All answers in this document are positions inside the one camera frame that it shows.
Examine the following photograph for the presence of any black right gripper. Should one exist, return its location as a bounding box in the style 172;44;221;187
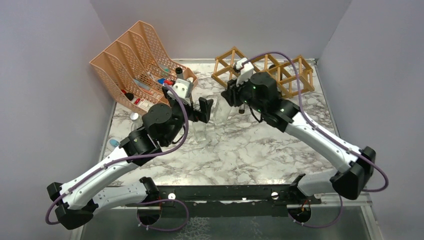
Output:
221;73;266;115

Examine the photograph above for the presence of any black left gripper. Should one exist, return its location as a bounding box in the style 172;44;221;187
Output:
162;88;214;146

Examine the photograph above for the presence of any dark labelled wine bottle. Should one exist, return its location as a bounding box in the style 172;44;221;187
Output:
238;103;247;115

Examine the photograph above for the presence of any tall clear glass bottle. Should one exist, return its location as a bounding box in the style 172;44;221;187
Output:
213;96;232;125

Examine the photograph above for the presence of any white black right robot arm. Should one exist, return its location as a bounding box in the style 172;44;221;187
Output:
221;72;376;204

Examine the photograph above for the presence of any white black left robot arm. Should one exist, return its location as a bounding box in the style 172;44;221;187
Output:
44;85;214;230

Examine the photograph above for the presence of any green wine bottle gold label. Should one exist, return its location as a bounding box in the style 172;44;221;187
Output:
175;67;185;80

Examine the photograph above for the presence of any wooden lattice wine rack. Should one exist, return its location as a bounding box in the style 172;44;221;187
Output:
211;46;315;99

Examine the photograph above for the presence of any clear bottle blue content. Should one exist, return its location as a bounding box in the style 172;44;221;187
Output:
106;137;120;151

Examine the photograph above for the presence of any blue item in organizer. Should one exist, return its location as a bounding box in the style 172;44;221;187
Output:
156;78;166;85

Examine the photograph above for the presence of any red white box in organizer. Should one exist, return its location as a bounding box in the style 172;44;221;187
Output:
133;98;154;112

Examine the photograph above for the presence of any round clear flask silver cap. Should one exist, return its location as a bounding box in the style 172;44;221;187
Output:
129;112;143;131

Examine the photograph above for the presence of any peach plastic file organizer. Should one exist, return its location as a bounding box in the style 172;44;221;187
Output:
90;21;198;116

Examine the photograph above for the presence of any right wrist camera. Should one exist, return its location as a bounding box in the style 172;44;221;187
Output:
233;57;254;87

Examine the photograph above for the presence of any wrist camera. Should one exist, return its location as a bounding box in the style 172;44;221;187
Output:
233;57;254;87
164;78;194;105

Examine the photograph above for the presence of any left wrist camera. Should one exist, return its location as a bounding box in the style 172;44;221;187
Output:
164;78;194;105

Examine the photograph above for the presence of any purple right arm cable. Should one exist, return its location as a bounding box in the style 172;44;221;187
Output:
245;51;390;193

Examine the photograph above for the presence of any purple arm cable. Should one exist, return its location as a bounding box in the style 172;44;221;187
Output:
44;84;190;226
245;51;390;193

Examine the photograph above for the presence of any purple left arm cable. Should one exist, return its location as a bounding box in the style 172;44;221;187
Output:
44;84;190;226

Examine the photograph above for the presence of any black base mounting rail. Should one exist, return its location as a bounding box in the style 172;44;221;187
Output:
127;184;321;218

